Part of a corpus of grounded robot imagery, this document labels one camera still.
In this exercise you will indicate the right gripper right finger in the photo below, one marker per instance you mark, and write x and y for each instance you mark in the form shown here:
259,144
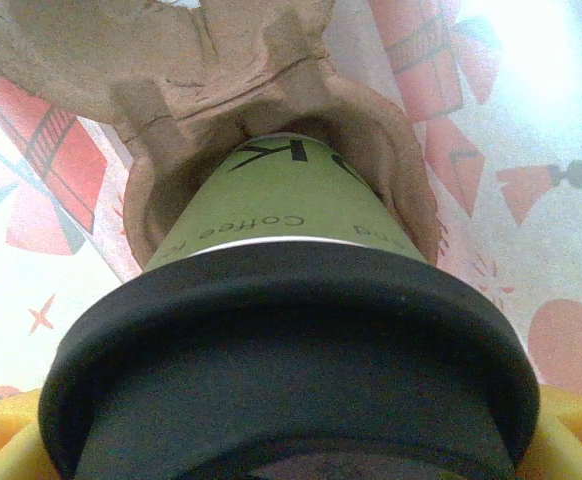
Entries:
576,445

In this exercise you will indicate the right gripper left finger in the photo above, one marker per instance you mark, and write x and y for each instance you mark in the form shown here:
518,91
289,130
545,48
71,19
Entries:
6,440

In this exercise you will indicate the black plastic cup lid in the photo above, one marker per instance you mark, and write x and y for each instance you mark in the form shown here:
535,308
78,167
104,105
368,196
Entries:
291,350

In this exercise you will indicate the red and white paper bag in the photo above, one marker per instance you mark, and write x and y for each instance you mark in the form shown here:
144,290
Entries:
521,125

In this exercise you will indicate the green paper coffee cup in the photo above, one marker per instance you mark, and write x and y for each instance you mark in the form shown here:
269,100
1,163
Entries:
291,200

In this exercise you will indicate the brown pulp cup carrier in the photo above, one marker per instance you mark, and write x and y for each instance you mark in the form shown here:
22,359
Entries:
221,75

